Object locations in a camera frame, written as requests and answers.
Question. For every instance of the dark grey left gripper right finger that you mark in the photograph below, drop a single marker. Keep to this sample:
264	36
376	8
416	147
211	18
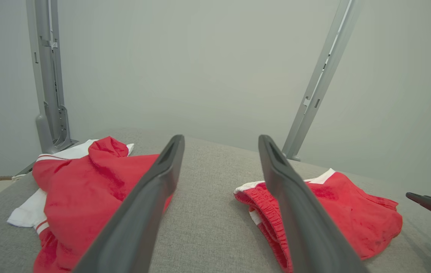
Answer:
314	242

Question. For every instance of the red white basketball jersey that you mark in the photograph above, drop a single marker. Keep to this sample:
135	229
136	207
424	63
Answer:
79	197

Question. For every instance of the grey partition post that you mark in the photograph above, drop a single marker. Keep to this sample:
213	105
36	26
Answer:
327	64

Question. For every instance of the grey post with wheeled foot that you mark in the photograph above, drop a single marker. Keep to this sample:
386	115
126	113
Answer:
46	76

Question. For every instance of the red shorts white trim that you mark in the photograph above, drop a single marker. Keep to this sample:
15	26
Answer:
352	216

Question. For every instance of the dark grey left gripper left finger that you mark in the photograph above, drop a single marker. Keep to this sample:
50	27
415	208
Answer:
132	235

